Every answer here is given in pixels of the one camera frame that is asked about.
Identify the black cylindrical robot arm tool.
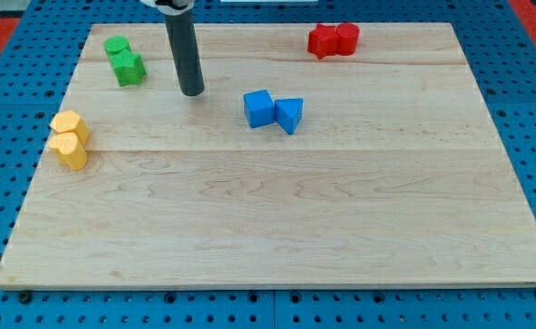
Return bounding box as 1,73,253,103
165,10,205,97

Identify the blue triangle block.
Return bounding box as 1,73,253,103
274,98,304,134

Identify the blue cube block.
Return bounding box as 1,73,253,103
243,90,274,128

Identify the light wooden board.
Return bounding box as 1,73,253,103
0,23,536,291

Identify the red star block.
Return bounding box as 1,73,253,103
307,23,338,59

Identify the red cylinder block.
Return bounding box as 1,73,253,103
336,22,360,56

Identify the green star block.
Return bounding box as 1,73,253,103
110,50,146,87

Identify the green cylinder block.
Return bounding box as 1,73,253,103
103,36,131,58

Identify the yellow heart block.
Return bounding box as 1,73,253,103
48,133,88,171

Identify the yellow hexagon block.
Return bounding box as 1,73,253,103
49,110,91,144

